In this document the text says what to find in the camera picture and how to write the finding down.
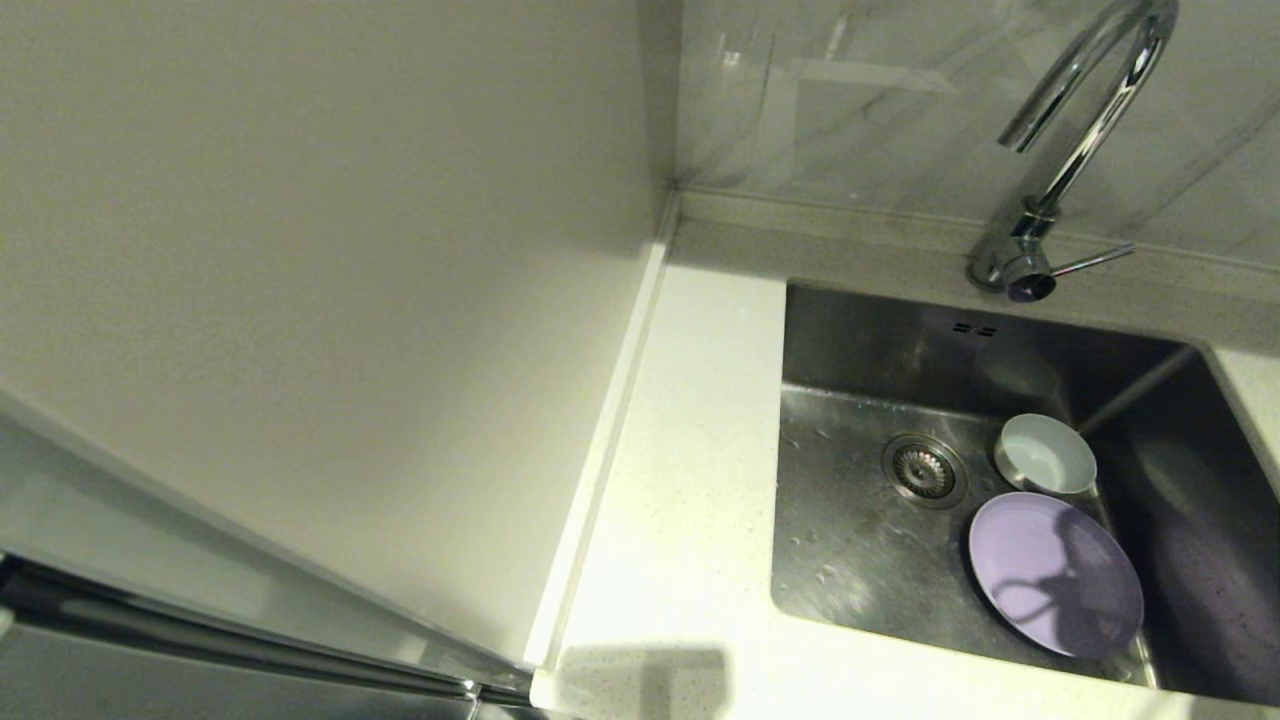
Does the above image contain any metal sink drain strainer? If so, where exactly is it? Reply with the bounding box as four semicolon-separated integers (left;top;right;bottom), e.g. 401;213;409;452
881;434;969;511

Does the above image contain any chrome gooseneck faucet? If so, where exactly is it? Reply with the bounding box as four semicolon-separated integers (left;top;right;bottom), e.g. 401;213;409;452
966;0;1179;304

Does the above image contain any tall white cabinet panel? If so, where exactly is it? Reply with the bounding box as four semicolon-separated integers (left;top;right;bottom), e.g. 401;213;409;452
0;0;683;673

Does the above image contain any grey glossy appliance door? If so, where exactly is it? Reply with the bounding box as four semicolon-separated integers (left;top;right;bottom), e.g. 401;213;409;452
0;625;481;720

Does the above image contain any lilac round plate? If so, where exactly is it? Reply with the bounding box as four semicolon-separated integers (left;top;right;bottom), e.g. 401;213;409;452
967;491;1145;662

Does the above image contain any dark bar door handle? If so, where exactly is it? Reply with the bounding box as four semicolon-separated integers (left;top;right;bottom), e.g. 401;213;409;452
0;555;533;709

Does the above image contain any stainless steel sink basin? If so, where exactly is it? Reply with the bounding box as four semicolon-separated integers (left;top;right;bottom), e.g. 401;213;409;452
770;280;1280;706

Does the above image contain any white ceramic bowl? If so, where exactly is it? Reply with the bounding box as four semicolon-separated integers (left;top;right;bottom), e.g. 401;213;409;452
994;413;1099;497

